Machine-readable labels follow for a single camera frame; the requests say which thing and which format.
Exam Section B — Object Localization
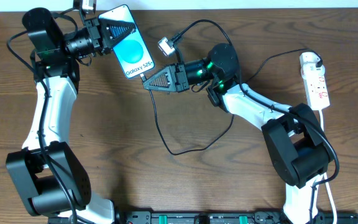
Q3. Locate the blue Galaxy smartphone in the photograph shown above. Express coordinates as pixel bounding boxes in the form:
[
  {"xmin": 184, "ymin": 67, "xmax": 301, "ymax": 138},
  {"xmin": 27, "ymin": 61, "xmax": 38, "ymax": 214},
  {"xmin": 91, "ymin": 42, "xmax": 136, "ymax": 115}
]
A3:
[{"xmin": 98, "ymin": 4, "xmax": 155, "ymax": 78}]

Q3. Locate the black USB charging cable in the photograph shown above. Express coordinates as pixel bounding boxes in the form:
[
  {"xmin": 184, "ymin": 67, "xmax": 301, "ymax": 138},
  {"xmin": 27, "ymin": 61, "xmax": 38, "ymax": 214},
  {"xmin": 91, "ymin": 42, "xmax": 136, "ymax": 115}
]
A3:
[{"xmin": 140, "ymin": 48, "xmax": 324, "ymax": 156}]

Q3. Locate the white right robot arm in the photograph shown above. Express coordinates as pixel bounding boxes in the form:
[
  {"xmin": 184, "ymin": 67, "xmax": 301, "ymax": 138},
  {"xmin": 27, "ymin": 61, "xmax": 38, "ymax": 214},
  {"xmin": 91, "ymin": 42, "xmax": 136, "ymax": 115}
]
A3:
[{"xmin": 142, "ymin": 43, "xmax": 339, "ymax": 223}]

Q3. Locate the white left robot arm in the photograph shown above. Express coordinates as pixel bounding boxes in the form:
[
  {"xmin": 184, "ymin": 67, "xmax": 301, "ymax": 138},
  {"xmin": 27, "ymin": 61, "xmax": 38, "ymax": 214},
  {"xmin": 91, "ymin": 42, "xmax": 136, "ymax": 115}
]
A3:
[{"xmin": 6, "ymin": 7, "xmax": 137, "ymax": 223}]

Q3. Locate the white USB charger plug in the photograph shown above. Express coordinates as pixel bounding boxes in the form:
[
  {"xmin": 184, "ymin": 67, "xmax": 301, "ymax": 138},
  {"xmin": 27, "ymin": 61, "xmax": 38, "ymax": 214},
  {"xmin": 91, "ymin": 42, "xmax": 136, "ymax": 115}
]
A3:
[{"xmin": 300, "ymin": 52, "xmax": 325, "ymax": 80}]

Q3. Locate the white power strip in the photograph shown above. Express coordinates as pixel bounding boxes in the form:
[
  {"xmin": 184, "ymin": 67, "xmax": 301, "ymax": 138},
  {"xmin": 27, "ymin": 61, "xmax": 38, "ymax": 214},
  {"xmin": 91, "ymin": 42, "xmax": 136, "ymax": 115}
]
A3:
[{"xmin": 303, "ymin": 75, "xmax": 330, "ymax": 111}]

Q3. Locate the white power strip cord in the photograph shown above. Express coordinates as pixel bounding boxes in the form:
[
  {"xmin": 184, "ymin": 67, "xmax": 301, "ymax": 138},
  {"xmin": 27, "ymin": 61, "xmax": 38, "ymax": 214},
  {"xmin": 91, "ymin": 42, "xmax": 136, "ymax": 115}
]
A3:
[{"xmin": 318, "ymin": 108, "xmax": 338, "ymax": 224}]

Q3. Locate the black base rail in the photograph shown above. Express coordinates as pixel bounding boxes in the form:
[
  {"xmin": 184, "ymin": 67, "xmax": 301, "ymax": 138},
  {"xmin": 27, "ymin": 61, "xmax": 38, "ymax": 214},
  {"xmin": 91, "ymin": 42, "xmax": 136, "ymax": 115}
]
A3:
[{"xmin": 47, "ymin": 211, "xmax": 358, "ymax": 224}]

